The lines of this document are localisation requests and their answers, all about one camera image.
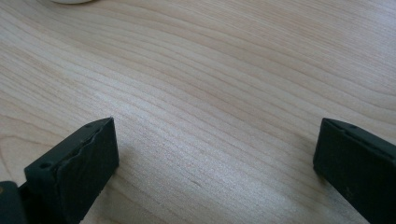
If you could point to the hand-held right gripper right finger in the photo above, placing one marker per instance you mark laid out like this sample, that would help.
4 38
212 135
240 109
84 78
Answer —
358 165

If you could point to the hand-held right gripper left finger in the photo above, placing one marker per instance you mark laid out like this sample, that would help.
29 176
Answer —
77 174

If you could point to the white round object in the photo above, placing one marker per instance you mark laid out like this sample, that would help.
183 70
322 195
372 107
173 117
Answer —
71 1

